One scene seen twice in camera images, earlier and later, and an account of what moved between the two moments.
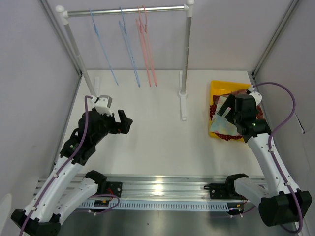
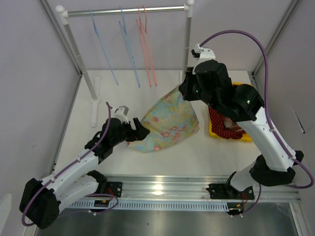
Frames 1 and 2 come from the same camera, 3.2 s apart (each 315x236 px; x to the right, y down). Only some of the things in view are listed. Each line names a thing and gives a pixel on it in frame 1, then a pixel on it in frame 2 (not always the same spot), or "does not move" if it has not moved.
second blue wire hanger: x=125 y=40 does not move
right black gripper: x=230 y=103 → x=185 y=88
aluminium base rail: x=143 y=188 does not move
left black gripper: x=122 y=127 → x=139 y=134
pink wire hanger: x=145 y=56 does not move
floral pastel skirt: x=220 y=124 → x=171 y=121
